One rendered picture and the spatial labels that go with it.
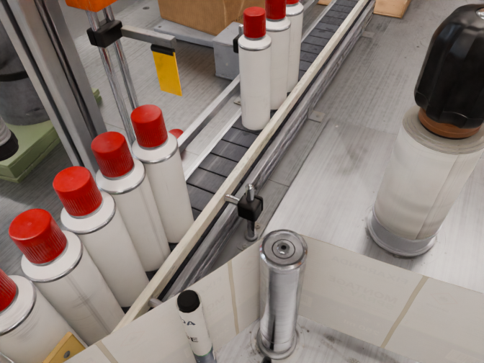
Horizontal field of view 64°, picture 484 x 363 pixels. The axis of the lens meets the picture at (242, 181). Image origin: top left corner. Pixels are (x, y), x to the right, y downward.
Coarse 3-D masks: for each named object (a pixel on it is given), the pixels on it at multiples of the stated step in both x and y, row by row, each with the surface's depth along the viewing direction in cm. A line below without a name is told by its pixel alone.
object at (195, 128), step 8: (312, 0) 87; (304, 8) 84; (312, 8) 87; (304, 16) 84; (232, 88) 64; (224, 96) 63; (232, 96) 65; (216, 104) 61; (224, 104) 63; (208, 112) 60; (216, 112) 62; (200, 120) 59; (208, 120) 60; (192, 128) 57; (200, 128) 59; (184, 136) 56; (192, 136) 57; (184, 144) 56
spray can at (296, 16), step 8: (288, 0) 64; (296, 0) 64; (288, 8) 65; (296, 8) 65; (288, 16) 65; (296, 16) 65; (296, 24) 66; (296, 32) 67; (296, 40) 69; (296, 48) 70; (296, 56) 71; (296, 64) 72; (288, 72) 73; (296, 72) 74; (288, 80) 74; (296, 80) 75; (288, 88) 75
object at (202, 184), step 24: (336, 24) 96; (312, 48) 88; (336, 48) 88; (240, 120) 71; (216, 144) 67; (240, 144) 67; (216, 168) 63; (192, 192) 60; (216, 216) 56; (168, 288) 49
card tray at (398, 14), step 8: (320, 0) 117; (328, 0) 117; (376, 0) 116; (384, 0) 116; (392, 0) 115; (400, 0) 115; (408, 0) 109; (376, 8) 112; (384, 8) 112; (392, 8) 112; (400, 8) 112; (392, 16) 109; (400, 16) 108
